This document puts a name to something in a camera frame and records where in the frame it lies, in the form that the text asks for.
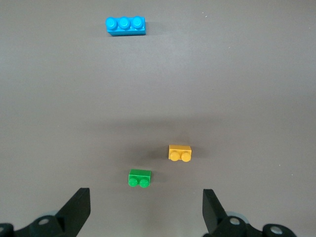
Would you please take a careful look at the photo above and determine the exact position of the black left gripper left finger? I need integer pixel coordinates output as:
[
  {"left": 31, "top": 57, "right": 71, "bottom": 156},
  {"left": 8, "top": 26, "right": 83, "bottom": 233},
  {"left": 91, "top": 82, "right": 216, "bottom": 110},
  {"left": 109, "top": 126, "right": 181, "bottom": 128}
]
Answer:
[{"left": 13, "top": 188, "right": 91, "bottom": 237}]

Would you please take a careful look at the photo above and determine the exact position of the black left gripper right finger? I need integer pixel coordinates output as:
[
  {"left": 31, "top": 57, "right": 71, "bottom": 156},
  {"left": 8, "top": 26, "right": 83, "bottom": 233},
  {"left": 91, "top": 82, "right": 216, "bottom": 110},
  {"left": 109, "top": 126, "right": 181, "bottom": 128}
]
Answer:
[{"left": 202, "top": 189, "right": 262, "bottom": 237}]

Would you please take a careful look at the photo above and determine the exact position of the yellow two-stud block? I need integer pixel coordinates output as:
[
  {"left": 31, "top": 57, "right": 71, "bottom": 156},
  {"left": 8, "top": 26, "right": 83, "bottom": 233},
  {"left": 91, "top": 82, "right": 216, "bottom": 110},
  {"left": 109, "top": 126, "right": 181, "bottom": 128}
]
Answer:
[{"left": 168, "top": 144, "right": 193, "bottom": 163}]

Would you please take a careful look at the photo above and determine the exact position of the green two-stud block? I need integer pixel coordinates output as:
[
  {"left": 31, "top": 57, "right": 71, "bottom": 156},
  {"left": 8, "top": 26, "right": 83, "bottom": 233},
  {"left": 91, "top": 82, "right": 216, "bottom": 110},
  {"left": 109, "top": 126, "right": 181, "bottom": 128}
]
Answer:
[{"left": 127, "top": 168, "right": 152, "bottom": 189}]

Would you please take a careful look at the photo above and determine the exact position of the blue three-stud block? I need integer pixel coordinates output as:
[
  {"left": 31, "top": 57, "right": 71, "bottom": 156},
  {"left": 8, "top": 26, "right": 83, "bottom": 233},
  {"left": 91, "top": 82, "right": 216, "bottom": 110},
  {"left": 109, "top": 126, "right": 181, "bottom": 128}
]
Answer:
[{"left": 105, "top": 15, "right": 147, "bottom": 37}]

